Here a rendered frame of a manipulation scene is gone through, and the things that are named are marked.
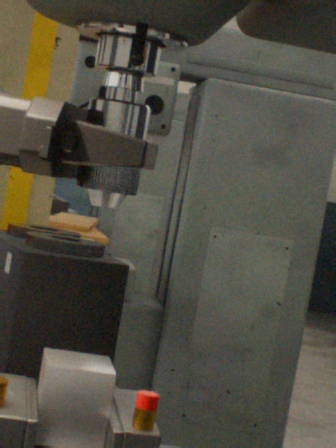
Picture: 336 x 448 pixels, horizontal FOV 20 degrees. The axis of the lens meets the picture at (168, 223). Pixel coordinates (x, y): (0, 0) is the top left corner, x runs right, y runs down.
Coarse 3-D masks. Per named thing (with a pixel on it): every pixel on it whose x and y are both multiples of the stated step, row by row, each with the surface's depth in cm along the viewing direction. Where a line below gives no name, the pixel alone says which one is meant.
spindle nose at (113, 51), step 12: (108, 36) 69; (120, 36) 69; (132, 36) 69; (108, 48) 69; (120, 48) 69; (132, 48) 69; (156, 48) 70; (96, 60) 71; (108, 60) 69; (120, 60) 69; (156, 60) 70; (144, 72) 70; (156, 72) 71
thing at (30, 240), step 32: (32, 224) 118; (0, 256) 109; (32, 256) 99; (64, 256) 101; (96, 256) 104; (0, 288) 107; (32, 288) 100; (64, 288) 101; (96, 288) 102; (0, 320) 104; (32, 320) 100; (64, 320) 101; (96, 320) 103; (0, 352) 102; (32, 352) 100; (96, 352) 103
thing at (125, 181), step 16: (96, 112) 70; (112, 128) 69; (128, 128) 69; (144, 128) 71; (80, 176) 71; (96, 176) 70; (112, 176) 69; (128, 176) 70; (112, 192) 70; (128, 192) 70
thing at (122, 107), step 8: (96, 104) 70; (104, 104) 69; (112, 104) 69; (120, 104) 69; (128, 104) 69; (136, 104) 70; (112, 112) 69; (120, 112) 69; (128, 112) 69; (136, 112) 70; (144, 112) 70
